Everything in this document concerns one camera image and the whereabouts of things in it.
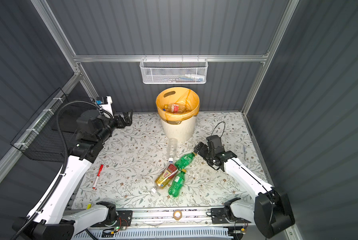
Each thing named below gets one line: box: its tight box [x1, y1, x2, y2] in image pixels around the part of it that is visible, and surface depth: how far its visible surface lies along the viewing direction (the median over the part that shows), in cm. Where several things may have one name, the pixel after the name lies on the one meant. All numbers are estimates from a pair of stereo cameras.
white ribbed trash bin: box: [156, 104, 200, 142], surface depth 88 cm
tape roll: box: [173, 209, 183, 221], surface depth 76 cm
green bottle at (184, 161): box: [174, 152, 198, 171], surface depth 93 cm
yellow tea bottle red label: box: [151, 163, 178, 194], surface depth 84 cm
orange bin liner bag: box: [155, 87, 200, 125], surface depth 96 cm
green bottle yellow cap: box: [168, 168, 187, 198], surface depth 82 cm
